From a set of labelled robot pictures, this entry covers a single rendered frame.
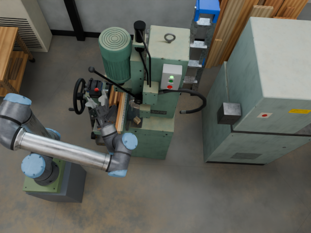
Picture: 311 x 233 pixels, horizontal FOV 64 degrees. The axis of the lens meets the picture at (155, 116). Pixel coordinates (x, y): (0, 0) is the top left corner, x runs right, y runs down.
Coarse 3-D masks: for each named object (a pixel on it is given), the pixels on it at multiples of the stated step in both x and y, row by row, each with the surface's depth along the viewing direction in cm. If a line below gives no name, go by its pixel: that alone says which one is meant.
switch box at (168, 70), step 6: (168, 66) 129; (174, 66) 129; (180, 66) 129; (162, 72) 127; (168, 72) 127; (174, 72) 127; (180, 72) 127; (162, 78) 131; (174, 78) 130; (180, 78) 130; (162, 84) 136; (168, 84) 136; (174, 84) 135
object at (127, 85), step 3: (129, 81) 172; (126, 84) 170; (129, 84) 171; (114, 87) 171; (117, 87) 170; (123, 87) 170; (126, 87) 170; (129, 87) 170; (114, 90) 174; (117, 90) 174; (120, 90) 173
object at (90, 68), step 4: (88, 68) 134; (92, 68) 133; (92, 72) 134; (96, 72) 136; (100, 76) 139; (104, 76) 140; (108, 80) 142; (116, 84) 146; (120, 88) 149; (128, 92) 153; (136, 96) 158; (140, 96) 158; (136, 100) 157; (140, 100) 157
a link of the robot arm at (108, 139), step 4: (116, 132) 140; (104, 136) 138; (108, 136) 137; (112, 136) 138; (104, 140) 139; (108, 140) 138; (108, 144) 138; (108, 148) 139; (112, 148) 137; (112, 152) 138
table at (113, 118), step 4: (104, 80) 191; (108, 88) 188; (108, 100) 184; (128, 100) 187; (100, 104) 182; (116, 108) 181; (116, 112) 180; (112, 116) 178; (116, 116) 178; (108, 120) 177; (112, 120) 177; (96, 124) 175; (124, 124) 178; (96, 128) 174; (124, 128) 181; (96, 132) 175
